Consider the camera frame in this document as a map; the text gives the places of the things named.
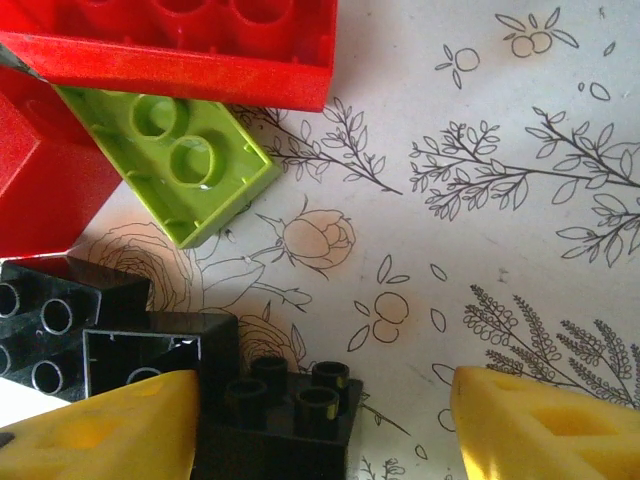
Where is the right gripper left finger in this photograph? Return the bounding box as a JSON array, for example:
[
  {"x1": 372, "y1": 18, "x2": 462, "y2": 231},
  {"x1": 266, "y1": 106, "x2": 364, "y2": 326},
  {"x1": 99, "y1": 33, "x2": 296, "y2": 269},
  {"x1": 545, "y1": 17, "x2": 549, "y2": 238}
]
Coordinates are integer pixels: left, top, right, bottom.
[{"x1": 0, "y1": 368, "x2": 201, "y2": 480}]

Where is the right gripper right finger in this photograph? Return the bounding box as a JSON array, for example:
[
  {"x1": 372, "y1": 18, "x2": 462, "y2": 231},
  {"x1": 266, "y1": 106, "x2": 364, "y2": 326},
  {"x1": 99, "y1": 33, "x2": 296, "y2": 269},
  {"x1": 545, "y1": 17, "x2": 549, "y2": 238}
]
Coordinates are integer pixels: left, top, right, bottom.
[{"x1": 448, "y1": 364, "x2": 640, "y2": 480}]

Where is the red lego brick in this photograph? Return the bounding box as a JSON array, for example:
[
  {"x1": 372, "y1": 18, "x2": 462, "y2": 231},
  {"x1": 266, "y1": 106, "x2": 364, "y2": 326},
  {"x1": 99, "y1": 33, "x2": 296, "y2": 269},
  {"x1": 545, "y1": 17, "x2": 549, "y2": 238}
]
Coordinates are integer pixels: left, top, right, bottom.
[
  {"x1": 0, "y1": 64, "x2": 126, "y2": 261},
  {"x1": 0, "y1": 0, "x2": 340, "y2": 114}
]

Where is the green lego brick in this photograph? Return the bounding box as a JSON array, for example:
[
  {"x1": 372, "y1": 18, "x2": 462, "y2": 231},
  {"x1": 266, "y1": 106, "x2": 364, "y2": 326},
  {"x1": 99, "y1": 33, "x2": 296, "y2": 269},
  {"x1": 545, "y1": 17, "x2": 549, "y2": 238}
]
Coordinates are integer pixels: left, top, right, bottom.
[{"x1": 52, "y1": 84, "x2": 284, "y2": 251}]

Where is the black lego brick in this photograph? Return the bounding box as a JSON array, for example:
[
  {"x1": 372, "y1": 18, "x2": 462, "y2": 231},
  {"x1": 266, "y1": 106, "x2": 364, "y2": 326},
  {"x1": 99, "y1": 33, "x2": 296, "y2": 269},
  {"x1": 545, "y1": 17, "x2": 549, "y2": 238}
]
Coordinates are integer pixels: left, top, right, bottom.
[
  {"x1": 0, "y1": 257, "x2": 151, "y2": 406},
  {"x1": 82, "y1": 312, "x2": 240, "y2": 401},
  {"x1": 192, "y1": 357, "x2": 365, "y2": 480}
]

